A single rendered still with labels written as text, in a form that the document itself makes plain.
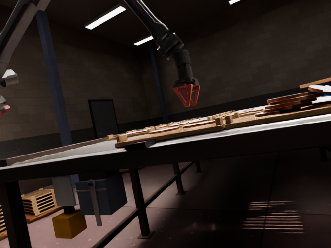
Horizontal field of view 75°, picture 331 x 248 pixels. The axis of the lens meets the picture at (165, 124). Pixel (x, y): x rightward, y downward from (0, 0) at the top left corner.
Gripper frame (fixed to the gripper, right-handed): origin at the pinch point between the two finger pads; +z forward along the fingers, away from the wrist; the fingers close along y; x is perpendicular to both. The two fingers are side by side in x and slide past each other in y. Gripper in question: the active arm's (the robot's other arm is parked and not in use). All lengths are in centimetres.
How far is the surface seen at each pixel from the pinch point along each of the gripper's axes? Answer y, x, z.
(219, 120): 9.2, 10.9, 7.3
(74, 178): -264, -351, 94
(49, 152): -13, -94, 10
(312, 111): 10.7, 35.5, 9.1
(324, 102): -1.3, 41.5, 7.9
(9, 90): -251, -474, -124
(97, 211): 23, -33, 30
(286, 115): 10.5, 29.4, 9.2
